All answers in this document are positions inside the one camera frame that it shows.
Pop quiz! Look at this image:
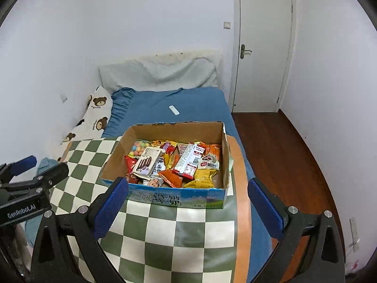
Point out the bear print pillow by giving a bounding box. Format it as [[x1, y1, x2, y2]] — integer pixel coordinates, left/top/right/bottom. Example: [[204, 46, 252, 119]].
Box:
[[61, 86, 114, 145]]

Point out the blue bed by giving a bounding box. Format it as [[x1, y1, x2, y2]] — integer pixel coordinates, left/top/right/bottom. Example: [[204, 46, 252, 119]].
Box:
[[102, 87, 273, 283]]

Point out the printed cardboard box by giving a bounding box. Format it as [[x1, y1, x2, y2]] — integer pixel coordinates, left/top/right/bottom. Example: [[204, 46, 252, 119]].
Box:
[[99, 121, 234, 210]]

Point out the pile of mixed snacks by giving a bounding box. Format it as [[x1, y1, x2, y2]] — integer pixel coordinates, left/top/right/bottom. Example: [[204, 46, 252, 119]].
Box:
[[124, 139, 222, 189]]

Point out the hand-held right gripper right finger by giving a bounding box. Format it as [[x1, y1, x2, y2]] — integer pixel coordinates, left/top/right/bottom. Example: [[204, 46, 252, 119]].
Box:
[[247, 178, 346, 283]]

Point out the white door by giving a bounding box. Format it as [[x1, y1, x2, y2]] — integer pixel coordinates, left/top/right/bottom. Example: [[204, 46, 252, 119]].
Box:
[[232, 0, 297, 113]]

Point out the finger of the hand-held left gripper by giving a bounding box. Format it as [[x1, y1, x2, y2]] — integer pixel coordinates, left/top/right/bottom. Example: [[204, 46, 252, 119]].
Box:
[[0, 155, 38, 183], [0, 162, 70, 196]]

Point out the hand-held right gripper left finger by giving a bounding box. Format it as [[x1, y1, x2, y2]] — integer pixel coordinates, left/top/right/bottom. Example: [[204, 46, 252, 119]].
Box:
[[31, 177, 130, 283]]

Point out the green white checkered mat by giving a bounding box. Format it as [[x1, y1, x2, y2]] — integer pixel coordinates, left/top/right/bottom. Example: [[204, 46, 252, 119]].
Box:
[[49, 136, 251, 283]]

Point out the light blue cloth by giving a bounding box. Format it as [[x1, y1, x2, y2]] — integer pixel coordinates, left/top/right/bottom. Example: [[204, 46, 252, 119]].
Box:
[[25, 158, 70, 246]]

